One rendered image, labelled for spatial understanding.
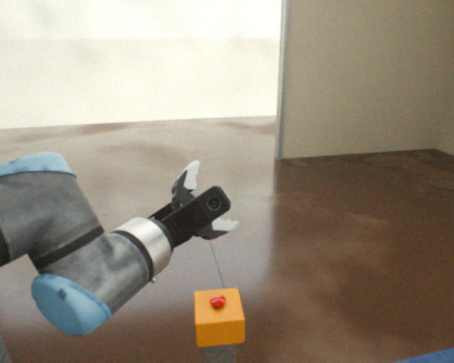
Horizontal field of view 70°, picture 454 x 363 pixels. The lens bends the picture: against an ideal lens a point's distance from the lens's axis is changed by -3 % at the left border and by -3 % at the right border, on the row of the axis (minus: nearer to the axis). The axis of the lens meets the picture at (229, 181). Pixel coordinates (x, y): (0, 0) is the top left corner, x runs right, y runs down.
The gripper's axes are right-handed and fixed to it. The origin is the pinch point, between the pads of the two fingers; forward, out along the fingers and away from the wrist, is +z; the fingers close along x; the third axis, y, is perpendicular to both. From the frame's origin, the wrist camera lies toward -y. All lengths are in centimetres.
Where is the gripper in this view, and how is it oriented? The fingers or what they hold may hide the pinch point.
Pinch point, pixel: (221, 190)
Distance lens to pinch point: 66.6
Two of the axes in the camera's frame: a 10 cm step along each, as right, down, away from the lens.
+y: -7.0, 4.4, 5.6
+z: 4.6, -3.4, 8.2
